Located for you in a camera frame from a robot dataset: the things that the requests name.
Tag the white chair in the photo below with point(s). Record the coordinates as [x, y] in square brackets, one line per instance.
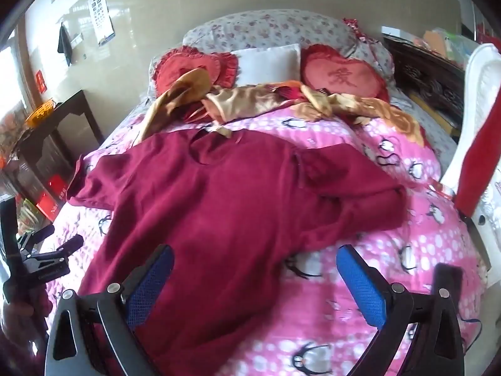
[481, 70]

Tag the dark red shirt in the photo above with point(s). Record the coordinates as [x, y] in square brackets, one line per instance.
[219, 211]

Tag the plain red heart pillow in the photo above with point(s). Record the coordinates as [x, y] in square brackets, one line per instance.
[184, 62]

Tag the tan cardboard box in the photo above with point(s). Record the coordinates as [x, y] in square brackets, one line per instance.
[434, 41]

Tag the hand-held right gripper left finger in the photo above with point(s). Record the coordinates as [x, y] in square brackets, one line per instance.
[150, 282]

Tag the orange basket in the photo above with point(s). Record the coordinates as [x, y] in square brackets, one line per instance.
[39, 111]

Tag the red wall sign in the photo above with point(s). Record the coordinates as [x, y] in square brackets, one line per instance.
[39, 81]

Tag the red box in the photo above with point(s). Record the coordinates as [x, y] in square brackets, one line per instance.
[53, 199]

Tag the embroidered red heart pillow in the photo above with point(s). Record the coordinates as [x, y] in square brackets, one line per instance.
[336, 74]

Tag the dark hanging cloth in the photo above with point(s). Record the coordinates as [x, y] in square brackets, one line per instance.
[64, 45]

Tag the floral quilt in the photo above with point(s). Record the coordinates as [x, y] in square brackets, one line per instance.
[266, 27]

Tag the person's left hand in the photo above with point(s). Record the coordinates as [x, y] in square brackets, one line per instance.
[13, 317]

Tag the red cloth on chair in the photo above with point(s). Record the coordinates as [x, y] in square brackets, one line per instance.
[477, 172]

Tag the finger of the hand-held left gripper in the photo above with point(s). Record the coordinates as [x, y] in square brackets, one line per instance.
[66, 247]
[39, 235]

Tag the pink penguin blanket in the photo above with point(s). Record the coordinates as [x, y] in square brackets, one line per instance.
[391, 243]

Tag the dark wooden side table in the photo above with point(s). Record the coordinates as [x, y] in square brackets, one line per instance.
[66, 113]

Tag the white pillow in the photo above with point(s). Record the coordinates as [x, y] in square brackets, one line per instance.
[266, 62]

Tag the golden satin cloth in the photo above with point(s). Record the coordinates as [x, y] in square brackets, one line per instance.
[242, 102]

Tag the eye chart wall poster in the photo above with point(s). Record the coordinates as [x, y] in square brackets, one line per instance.
[100, 11]

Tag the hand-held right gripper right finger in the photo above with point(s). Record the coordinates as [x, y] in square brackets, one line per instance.
[360, 282]

